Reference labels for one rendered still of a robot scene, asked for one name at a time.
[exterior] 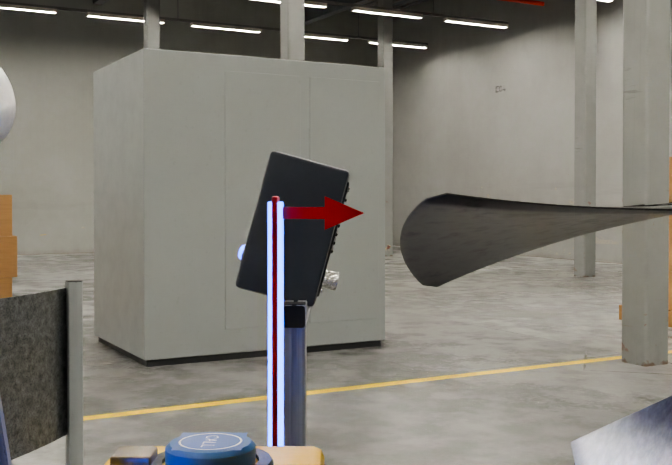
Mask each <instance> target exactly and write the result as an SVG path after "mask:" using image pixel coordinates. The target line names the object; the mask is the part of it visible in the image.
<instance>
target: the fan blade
mask: <svg viewBox="0 0 672 465"><path fill-rule="evenodd" d="M669 215H672V202H670V203H666V204H654V205H645V204H642V205H633V206H624V207H590V206H572V205H557V204H544V203H532V202H520V201H510V200H500V199H491V198H482V197H474V196H466V195H458V194H451V193H444V194H440V195H437V196H433V197H429V198H426V199H425V200H423V201H422V202H421V203H420V204H418V205H417V206H416V207H415V208H414V210H413V211H412V212H411V213H410V214H409V216H408V217H407V219H406V221H405V223H404V225H403V227H402V230H401V234H400V248H401V253H402V256H403V259H404V261H405V263H406V265H407V267H408V269H409V270H410V272H411V273H412V274H413V276H414V277H415V278H416V279H417V280H418V281H419V283H421V284H422V285H424V286H432V287H439V286H441V285H443V284H445V283H448V282H450V281H452V280H454V279H457V278H459V277H462V276H464V275H466V274H469V273H471V272H474V271H476V270H479V269H481V268H484V267H487V266H489V265H492V264H495V263H497V262H500V261H503V260H505V259H508V258H511V257H514V256H517V255H520V254H523V253H526V252H529V251H532V250H535V249H538V248H541V247H544V246H547V245H550V244H554V243H557V242H560V241H564V240H567V239H570V238H574V237H577V236H581V235H585V234H589V233H593V232H597V231H601V230H605V229H609V228H613V227H617V226H622V225H626V224H630V223H635V222H640V221H644V220H649V219H654V218H659V217H664V216H669Z"/></svg>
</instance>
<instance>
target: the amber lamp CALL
mask: <svg viewBox="0 0 672 465"><path fill-rule="evenodd" d="M157 456H158V449H157V447H155V446H121V447H119V448H118V449H117V450H116V451H115V452H114V454H113V455H112V456H111V457H110V465H151V464H152V463H153V461H154V460H155V458H156V457H157Z"/></svg>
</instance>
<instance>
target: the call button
mask: <svg viewBox="0 0 672 465"><path fill-rule="evenodd" d="M255 464H256V444H255V442H254V441H252V440H251V439H250V438H249V437H247V433H231V432H200V433H182V434H181V436H180V437H177V438H175V439H173V440H172V441H171V442H170V443H169V444H168V445H167V446H166V447H165V465H255Z"/></svg>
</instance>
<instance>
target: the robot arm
mask: <svg viewBox="0 0 672 465"><path fill-rule="evenodd" d="M15 113H16V103H15V97H14V92H13V89H12V86H11V83H10V81H9V79H8V78H7V76H6V74H5V73H4V71H3V70H2V68H1V67H0V142H1V141H2V140H3V139H4V138H5V137H6V136H7V135H8V133H9V132H10V130H11V128H12V126H13V123H14V119H15Z"/></svg>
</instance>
